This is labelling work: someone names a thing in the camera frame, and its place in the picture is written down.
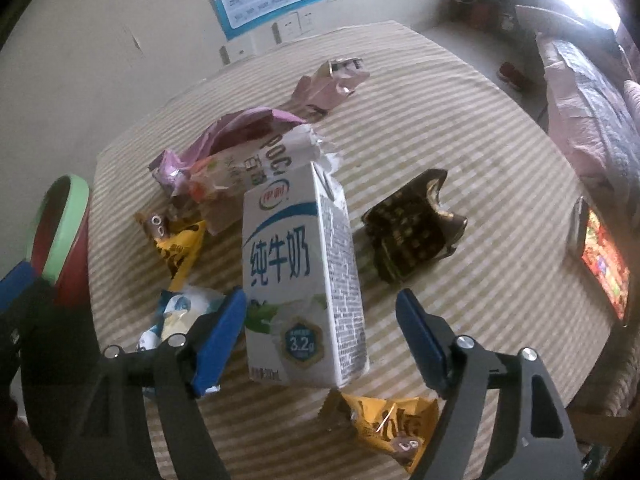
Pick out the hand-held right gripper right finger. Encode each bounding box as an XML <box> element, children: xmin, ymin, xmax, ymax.
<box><xmin>395</xmin><ymin>288</ymin><xmax>586</xmax><ymax>480</ymax></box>

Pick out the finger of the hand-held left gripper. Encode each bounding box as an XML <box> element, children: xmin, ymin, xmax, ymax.
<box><xmin>0</xmin><ymin>261</ymin><xmax>38</xmax><ymax>313</ymax></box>

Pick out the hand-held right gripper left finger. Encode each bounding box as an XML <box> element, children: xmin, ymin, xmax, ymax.
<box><xmin>57</xmin><ymin>287</ymin><xmax>249</xmax><ymax>480</ymax></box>

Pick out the red bin with green rim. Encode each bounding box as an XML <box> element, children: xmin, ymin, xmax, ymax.
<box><xmin>27</xmin><ymin>174</ymin><xmax>93</xmax><ymax>311</ymax></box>

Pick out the white milk carton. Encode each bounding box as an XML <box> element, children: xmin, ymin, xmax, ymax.
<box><xmin>241</xmin><ymin>161</ymin><xmax>371</xmax><ymax>390</ymax></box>

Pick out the dusty pink foil wrapper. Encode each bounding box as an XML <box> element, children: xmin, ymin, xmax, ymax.
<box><xmin>280</xmin><ymin>57</ymin><xmax>372</xmax><ymax>123</ymax></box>

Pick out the white and blue wrapper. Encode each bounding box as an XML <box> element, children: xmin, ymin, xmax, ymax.
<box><xmin>137</xmin><ymin>284</ymin><xmax>233</xmax><ymax>361</ymax></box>

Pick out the yellow snack wrapper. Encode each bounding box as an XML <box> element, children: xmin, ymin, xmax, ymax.
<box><xmin>320</xmin><ymin>389</ymin><xmax>441</xmax><ymax>476</ymax></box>
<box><xmin>134</xmin><ymin>211</ymin><xmax>208</xmax><ymax>293</ymax></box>

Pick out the dark brown dotted wrapper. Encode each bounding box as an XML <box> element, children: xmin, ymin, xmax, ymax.
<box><xmin>361</xmin><ymin>169</ymin><xmax>468</xmax><ymax>283</ymax></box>

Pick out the white snack packet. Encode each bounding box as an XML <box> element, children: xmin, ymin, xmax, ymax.
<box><xmin>187</xmin><ymin>125</ymin><xmax>343</xmax><ymax>236</ymax></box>

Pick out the smartphone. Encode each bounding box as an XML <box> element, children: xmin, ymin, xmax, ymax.
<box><xmin>567</xmin><ymin>196</ymin><xmax>632</xmax><ymax>328</ymax></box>

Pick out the bright pink plastic wrapper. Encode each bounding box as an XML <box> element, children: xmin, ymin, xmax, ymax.
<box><xmin>149</xmin><ymin>106</ymin><xmax>307</xmax><ymax>196</ymax></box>

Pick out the pink bed sheet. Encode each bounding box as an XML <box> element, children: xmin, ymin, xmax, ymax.
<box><xmin>542</xmin><ymin>45</ymin><xmax>601</xmax><ymax>181</ymax></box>

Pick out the red shoe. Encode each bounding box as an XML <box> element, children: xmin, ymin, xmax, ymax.
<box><xmin>496</xmin><ymin>61</ymin><xmax>529</xmax><ymax>92</ymax></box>

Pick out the dark shelf unit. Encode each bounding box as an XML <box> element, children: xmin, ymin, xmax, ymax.
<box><xmin>445</xmin><ymin>0</ymin><xmax>516</xmax><ymax>31</ymax></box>

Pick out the brown coat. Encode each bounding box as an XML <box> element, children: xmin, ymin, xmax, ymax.
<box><xmin>515</xmin><ymin>4</ymin><xmax>588</xmax><ymax>41</ymax></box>

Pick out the white double wall socket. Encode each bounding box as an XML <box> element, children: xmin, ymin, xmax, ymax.
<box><xmin>270</xmin><ymin>7</ymin><xmax>318</xmax><ymax>43</ymax></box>

